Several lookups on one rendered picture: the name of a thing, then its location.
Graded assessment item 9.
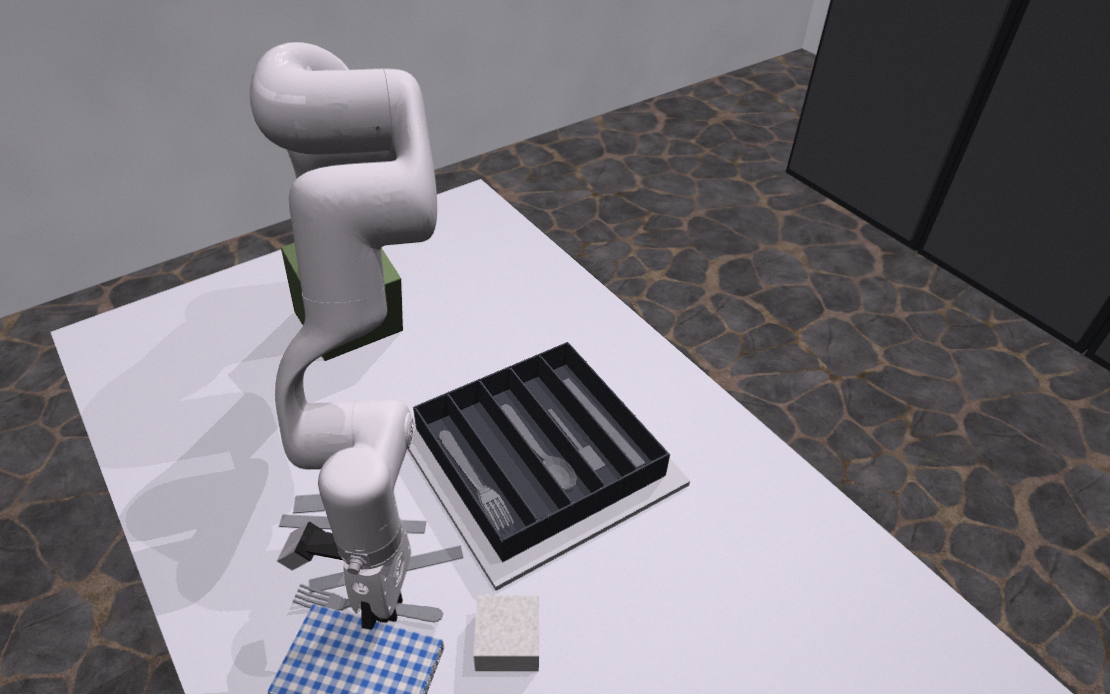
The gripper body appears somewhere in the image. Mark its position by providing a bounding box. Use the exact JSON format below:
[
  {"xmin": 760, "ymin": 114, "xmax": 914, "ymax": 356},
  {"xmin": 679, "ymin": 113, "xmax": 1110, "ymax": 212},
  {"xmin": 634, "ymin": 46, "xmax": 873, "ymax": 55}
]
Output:
[{"xmin": 339, "ymin": 517, "xmax": 411, "ymax": 618}]

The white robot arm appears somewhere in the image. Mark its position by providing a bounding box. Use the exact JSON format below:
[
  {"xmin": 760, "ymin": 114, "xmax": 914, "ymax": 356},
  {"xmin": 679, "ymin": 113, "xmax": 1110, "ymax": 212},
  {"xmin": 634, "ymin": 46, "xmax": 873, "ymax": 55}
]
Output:
[{"xmin": 250, "ymin": 43, "xmax": 437, "ymax": 575}]

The grey metal fork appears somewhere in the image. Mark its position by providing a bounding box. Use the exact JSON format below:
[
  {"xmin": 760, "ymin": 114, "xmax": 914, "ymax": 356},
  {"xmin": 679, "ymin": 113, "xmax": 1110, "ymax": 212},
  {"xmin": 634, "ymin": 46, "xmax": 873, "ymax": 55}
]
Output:
[
  {"xmin": 293, "ymin": 584, "xmax": 443, "ymax": 622},
  {"xmin": 441, "ymin": 435, "xmax": 514, "ymax": 531},
  {"xmin": 438, "ymin": 430, "xmax": 509, "ymax": 527}
]

